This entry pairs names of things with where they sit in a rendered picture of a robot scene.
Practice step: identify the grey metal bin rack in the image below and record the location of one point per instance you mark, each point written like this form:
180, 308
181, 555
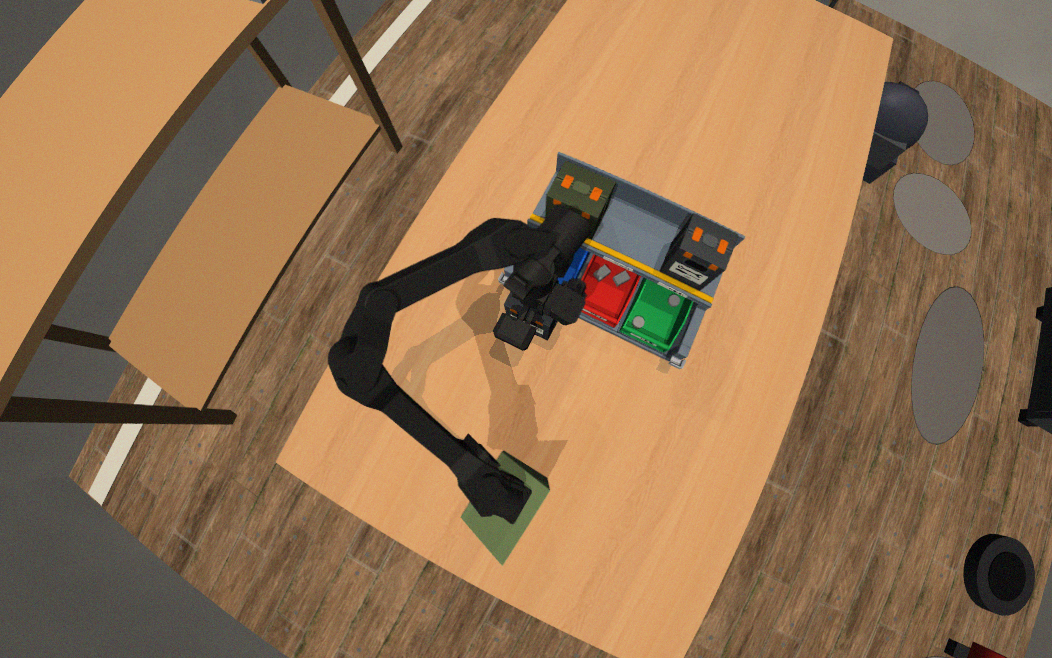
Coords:
640, 224

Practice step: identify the blue bin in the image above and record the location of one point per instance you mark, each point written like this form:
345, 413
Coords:
575, 267

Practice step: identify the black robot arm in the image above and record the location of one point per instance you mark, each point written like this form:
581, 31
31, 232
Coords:
497, 243

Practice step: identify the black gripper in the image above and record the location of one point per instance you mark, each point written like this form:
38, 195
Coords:
516, 332

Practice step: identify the green open bin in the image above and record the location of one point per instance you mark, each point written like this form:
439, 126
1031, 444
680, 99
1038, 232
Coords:
662, 321

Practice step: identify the red open bin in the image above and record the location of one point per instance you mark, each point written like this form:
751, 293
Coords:
610, 300

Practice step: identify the yellow flat bar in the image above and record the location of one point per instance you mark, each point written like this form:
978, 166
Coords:
639, 265

